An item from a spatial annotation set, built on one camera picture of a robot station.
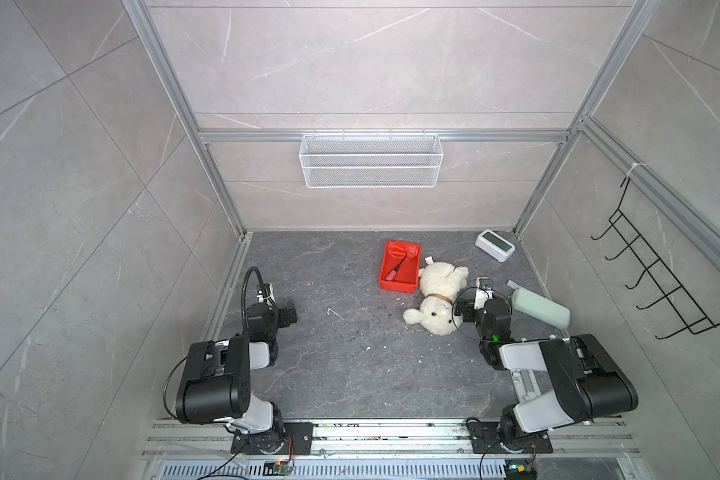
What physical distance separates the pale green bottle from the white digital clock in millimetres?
147

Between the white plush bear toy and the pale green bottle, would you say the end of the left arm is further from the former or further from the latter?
the pale green bottle

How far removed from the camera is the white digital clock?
3.67 ft

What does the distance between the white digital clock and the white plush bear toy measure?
0.22 m

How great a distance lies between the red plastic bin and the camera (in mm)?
1024

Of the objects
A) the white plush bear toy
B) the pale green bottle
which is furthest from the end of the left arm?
the pale green bottle

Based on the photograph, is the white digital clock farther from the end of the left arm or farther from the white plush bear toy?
the end of the left arm

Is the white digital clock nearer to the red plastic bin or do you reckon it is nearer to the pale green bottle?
the pale green bottle

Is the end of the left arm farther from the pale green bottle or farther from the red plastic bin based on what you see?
the pale green bottle

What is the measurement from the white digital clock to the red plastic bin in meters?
0.25

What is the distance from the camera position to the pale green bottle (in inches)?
37.3

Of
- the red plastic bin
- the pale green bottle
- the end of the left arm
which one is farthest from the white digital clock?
the end of the left arm

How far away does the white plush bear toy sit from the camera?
90cm

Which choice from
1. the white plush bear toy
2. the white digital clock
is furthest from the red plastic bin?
the white digital clock

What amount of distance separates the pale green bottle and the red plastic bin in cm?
35
